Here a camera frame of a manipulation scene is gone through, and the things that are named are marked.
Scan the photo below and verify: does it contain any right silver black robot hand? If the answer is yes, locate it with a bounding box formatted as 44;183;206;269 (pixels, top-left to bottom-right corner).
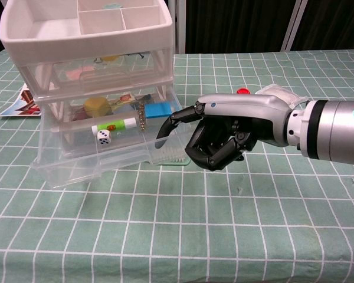
155;93;293;172

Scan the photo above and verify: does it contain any green white glue stick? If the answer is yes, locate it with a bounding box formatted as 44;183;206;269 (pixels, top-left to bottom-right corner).
91;117;137;134

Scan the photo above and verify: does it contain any large clear plastic drawer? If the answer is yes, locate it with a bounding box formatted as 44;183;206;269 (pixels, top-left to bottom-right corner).
30;85;183;189

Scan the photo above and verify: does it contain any small clear plastic drawer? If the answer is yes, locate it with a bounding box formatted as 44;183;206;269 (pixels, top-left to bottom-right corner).
19;50;174;100

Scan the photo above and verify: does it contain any white drawer organizer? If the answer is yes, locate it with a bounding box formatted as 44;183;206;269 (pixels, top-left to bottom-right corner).
0;0;175;119

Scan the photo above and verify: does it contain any clear bag with white pad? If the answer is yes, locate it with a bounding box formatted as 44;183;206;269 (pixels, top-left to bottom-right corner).
255;84;309;108

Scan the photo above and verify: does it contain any green plastic comb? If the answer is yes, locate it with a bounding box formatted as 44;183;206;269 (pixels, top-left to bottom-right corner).
152;146;191;166

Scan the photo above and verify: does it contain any blue block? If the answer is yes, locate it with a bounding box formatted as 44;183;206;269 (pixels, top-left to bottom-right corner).
144;101;172;120

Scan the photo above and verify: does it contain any green checked tablecloth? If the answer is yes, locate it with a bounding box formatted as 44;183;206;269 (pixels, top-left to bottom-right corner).
0;48;354;283

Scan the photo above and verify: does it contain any white die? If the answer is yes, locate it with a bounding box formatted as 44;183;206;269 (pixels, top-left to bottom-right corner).
96;129;112;145

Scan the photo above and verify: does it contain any pink paper piece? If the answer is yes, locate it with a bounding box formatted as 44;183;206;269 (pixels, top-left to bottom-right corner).
65;65;96;81

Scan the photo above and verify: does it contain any photo postcard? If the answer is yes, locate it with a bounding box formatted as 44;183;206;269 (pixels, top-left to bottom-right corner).
0;82;44;118

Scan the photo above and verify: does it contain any white frame post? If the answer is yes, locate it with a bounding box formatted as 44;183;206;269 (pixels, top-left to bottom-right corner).
168;0;186;54
281;0;309;53

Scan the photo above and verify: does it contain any metal bead string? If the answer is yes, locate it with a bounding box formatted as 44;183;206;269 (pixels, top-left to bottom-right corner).
137;101;147;132

